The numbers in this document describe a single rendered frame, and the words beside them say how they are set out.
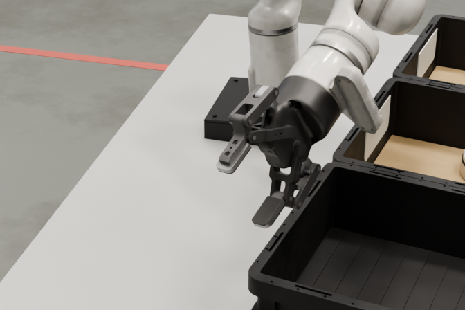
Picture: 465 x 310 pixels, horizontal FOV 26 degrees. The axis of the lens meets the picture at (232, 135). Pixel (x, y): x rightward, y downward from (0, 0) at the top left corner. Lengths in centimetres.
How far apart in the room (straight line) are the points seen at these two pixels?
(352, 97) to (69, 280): 66
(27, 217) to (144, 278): 148
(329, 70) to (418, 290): 38
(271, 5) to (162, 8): 261
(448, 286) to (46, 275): 62
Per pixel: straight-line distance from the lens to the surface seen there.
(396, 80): 167
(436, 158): 165
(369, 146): 157
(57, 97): 370
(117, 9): 446
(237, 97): 200
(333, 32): 114
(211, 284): 156
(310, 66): 111
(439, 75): 193
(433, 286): 137
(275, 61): 185
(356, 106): 110
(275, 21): 183
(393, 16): 119
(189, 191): 178
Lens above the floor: 165
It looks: 29 degrees down
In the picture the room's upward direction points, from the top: straight up
